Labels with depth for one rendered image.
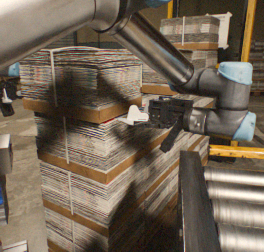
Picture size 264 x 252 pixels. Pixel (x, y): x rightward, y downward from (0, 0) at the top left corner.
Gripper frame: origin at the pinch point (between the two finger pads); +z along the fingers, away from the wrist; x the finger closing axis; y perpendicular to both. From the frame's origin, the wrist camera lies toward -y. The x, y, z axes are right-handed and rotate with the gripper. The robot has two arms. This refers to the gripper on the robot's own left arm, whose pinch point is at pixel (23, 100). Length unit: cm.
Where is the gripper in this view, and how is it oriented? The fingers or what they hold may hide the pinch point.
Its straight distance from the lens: 111.8
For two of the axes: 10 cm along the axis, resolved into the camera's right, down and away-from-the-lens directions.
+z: 8.6, 1.4, -4.9
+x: 5.0, -2.3, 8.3
